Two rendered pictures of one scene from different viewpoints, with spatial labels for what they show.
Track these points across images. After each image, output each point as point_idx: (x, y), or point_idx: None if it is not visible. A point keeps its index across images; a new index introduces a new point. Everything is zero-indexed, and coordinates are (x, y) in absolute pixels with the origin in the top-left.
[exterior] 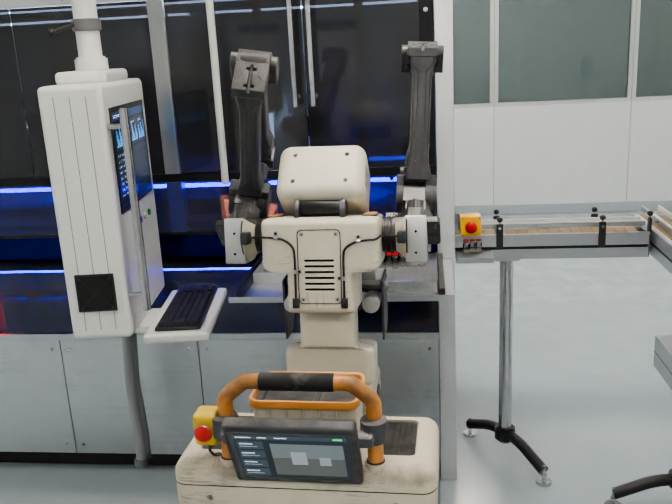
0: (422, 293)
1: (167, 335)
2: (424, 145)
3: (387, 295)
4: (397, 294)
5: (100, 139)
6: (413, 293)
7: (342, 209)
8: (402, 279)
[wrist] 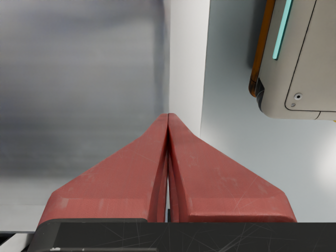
0: (187, 9)
1: None
2: None
3: (199, 129)
4: (192, 101)
5: None
6: (184, 46)
7: None
8: (18, 91)
